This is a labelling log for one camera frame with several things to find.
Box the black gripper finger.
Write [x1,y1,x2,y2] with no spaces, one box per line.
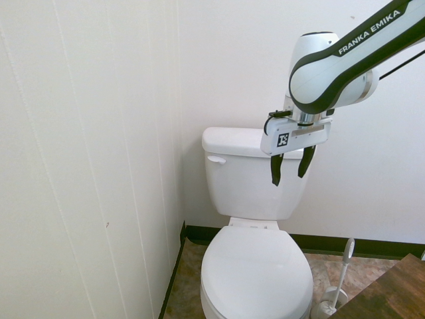
[296,144,317,179]
[270,152,285,186]

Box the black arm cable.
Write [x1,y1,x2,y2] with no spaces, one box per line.
[378,48,425,82]

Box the white toilet brush holder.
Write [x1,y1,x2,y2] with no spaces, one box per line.
[310,286,349,319]

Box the white toilet bowl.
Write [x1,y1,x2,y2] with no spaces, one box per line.
[199,282,313,319]

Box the white toilet tank lid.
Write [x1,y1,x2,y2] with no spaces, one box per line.
[202,126,305,160]

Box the black wrist camera with cable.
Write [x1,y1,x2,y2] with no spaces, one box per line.
[264,110,292,135]

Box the white toilet brush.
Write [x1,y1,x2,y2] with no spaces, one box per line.
[326,237,355,312]

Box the white gripper body with marker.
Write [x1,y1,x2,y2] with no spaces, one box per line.
[260,117,333,158]

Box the white toilet tank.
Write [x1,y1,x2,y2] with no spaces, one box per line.
[203,150,311,221]

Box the dark wooden table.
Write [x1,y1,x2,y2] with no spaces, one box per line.
[329,253,425,319]

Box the white toilet seat lid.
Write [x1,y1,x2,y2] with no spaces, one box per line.
[200,217,314,308]

